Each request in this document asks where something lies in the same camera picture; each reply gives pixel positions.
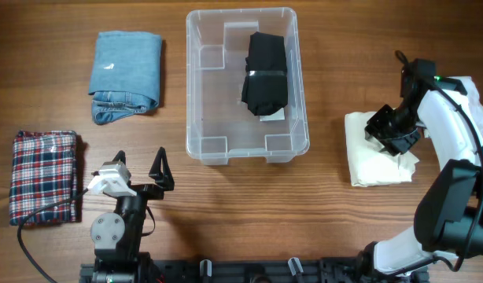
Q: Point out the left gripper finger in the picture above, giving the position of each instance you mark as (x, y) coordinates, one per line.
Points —
(160, 171)
(120, 157)

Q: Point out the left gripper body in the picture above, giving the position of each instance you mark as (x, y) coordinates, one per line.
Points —
(149, 191)

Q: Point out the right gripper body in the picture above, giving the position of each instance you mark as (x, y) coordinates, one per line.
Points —
(394, 128)

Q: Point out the cream cloth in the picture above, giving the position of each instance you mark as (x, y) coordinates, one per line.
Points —
(367, 165)

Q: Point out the black garment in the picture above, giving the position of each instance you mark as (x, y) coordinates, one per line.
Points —
(265, 88)

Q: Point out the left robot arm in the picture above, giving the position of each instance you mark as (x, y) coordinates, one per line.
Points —
(117, 235)

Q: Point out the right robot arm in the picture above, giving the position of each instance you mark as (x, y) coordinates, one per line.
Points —
(448, 222)

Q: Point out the clear plastic storage bin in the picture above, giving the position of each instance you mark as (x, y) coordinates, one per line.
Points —
(218, 124)

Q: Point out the folded red plaid shirt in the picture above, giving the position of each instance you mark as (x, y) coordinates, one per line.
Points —
(43, 175)

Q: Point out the white printed t-shirt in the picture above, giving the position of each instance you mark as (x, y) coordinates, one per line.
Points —
(475, 106)

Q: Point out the folded blue denim jeans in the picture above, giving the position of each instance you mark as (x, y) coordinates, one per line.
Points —
(125, 78)

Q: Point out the white label in bin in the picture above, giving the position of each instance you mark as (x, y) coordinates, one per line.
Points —
(277, 116)

